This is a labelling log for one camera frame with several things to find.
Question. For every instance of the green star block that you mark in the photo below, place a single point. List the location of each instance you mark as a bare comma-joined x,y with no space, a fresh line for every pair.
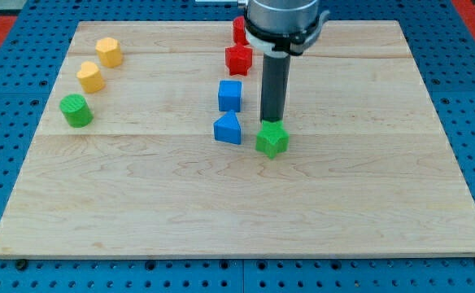
272,139

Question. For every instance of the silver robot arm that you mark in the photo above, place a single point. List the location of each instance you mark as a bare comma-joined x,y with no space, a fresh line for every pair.
283,27

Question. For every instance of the blue triangle block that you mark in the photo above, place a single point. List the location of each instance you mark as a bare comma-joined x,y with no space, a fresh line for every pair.
228,129

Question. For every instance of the red star block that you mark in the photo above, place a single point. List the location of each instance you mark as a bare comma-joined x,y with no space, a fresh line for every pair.
238,59

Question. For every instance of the blue cube block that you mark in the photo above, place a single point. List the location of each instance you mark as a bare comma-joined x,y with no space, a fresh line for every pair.
230,96

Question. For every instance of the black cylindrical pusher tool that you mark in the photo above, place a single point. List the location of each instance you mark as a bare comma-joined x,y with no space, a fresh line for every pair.
275,75

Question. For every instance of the red cylinder block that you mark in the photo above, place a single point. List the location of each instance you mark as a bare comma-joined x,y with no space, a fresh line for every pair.
239,33

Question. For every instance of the wooden board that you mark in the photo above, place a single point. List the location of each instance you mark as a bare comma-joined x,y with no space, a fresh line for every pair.
368,173

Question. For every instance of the yellow hexagon block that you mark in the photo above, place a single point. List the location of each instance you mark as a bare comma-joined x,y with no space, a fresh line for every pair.
109,52

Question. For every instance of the green cylinder block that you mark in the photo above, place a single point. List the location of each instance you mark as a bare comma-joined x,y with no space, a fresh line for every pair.
76,110

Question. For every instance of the yellow heart block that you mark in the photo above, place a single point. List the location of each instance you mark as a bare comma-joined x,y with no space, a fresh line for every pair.
90,77

